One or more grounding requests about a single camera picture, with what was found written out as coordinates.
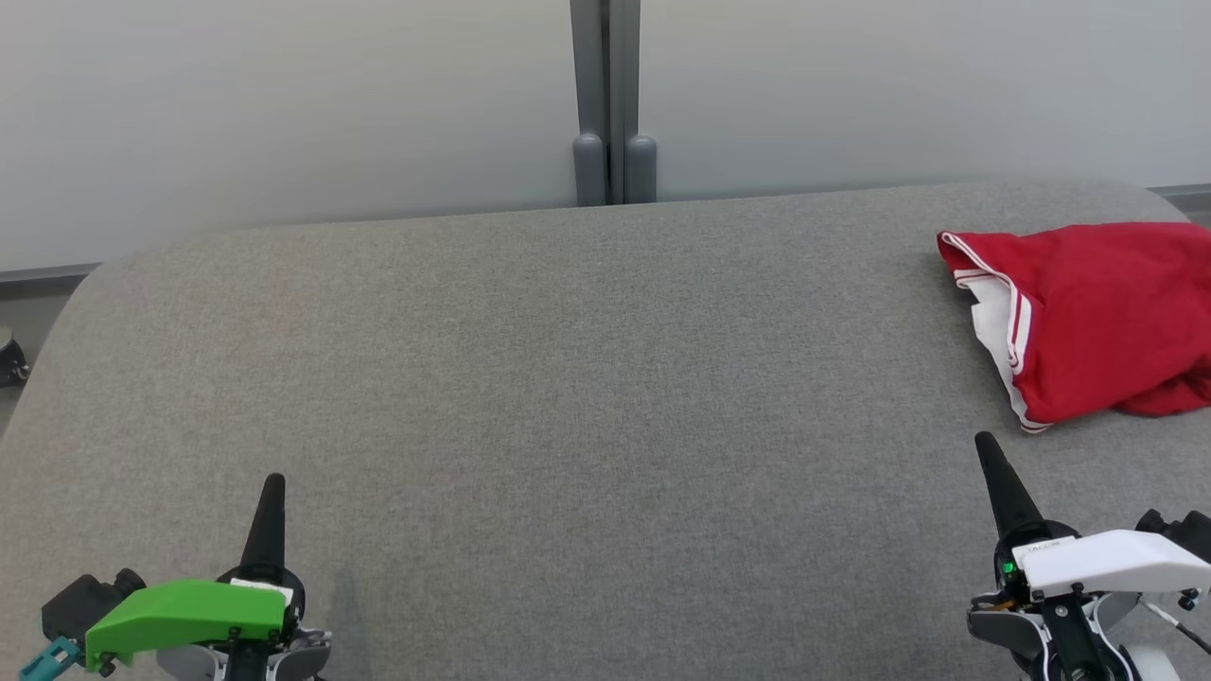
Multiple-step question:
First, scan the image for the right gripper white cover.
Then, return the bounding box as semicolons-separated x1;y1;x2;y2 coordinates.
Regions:
974;431;1211;600

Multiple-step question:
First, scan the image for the grey partition post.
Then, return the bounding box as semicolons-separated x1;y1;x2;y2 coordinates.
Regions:
570;0;609;208
609;0;658;205

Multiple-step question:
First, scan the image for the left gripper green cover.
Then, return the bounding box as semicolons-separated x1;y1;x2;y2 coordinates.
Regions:
83;475;307;671

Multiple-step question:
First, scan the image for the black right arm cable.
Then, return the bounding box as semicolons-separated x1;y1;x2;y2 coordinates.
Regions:
1140;601;1211;658

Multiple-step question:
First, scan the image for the teal left camera connector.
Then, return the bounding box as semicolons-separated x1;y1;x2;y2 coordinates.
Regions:
17;637;82;681

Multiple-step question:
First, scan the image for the red basketball jersey white trim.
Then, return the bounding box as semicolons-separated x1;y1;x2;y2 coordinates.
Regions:
937;221;1211;434

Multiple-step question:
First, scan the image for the black round caster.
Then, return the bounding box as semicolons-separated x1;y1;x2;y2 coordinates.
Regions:
0;326;31;389

